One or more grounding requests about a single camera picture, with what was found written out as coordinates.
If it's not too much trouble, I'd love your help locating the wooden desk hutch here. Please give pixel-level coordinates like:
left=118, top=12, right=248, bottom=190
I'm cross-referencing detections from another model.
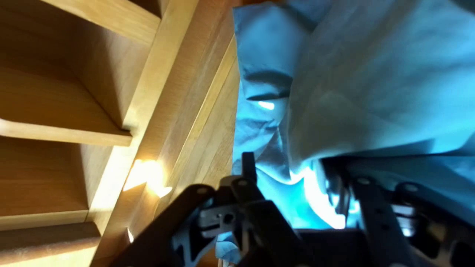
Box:
left=0, top=0, right=247, bottom=267

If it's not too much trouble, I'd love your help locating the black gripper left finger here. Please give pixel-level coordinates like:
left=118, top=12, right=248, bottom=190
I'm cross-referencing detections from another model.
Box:
left=112, top=153, right=315, bottom=267

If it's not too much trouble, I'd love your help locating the blue cloth towel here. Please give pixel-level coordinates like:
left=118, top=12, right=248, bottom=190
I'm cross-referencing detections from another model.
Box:
left=218, top=0, right=475, bottom=267

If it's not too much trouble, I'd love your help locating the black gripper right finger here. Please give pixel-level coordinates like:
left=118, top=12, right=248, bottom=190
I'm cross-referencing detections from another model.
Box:
left=324, top=159, right=475, bottom=267

